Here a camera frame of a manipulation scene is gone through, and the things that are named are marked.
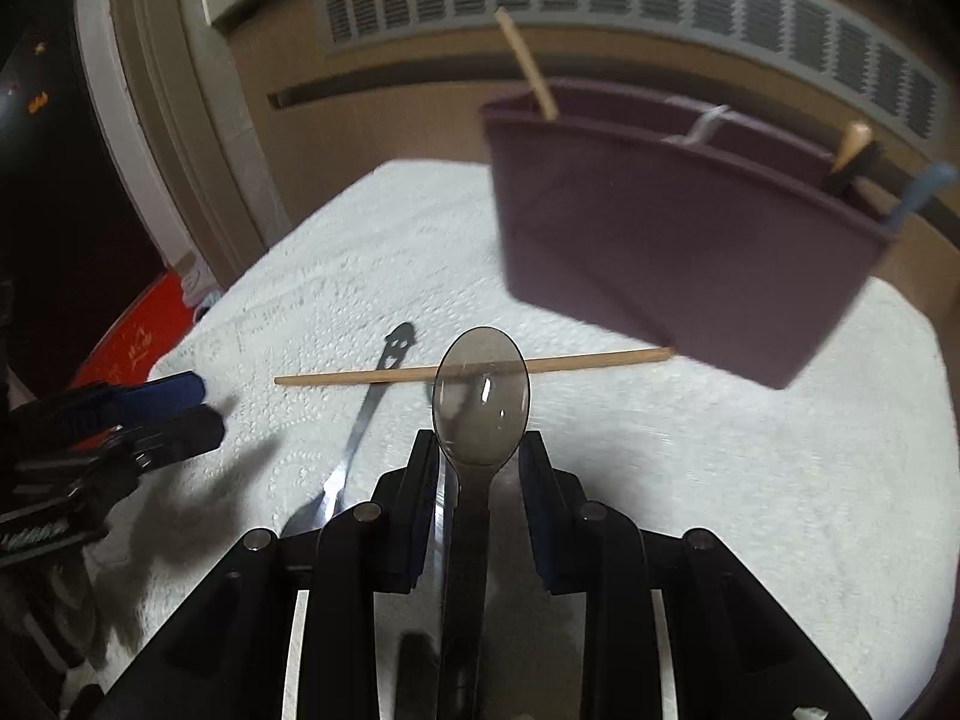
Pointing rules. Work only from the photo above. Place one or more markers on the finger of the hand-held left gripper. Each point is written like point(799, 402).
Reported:
point(180, 435)
point(150, 397)

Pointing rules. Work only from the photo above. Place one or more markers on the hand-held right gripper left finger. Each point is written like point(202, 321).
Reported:
point(416, 480)

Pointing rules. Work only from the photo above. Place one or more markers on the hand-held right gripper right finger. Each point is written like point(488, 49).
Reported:
point(534, 480)

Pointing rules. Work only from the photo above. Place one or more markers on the translucent grey plastic spoon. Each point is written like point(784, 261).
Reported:
point(480, 405)

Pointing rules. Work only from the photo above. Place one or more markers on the purple plastic utensil holder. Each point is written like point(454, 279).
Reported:
point(660, 240)

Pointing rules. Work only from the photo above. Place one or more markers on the white plastic spoon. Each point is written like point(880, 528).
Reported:
point(705, 124)

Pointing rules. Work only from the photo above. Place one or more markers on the wooden chopstick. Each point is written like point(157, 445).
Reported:
point(337, 376)
point(529, 64)

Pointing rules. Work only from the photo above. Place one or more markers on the light wooden spoon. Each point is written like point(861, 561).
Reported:
point(855, 141)

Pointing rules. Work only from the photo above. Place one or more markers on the blue rice paddle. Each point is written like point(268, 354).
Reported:
point(919, 191)

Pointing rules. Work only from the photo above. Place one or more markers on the red floor mat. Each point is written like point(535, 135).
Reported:
point(135, 337)

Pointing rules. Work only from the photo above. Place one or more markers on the black refrigerator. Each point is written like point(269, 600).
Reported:
point(45, 240)

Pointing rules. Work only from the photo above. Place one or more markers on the white textured cloth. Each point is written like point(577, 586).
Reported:
point(750, 502)

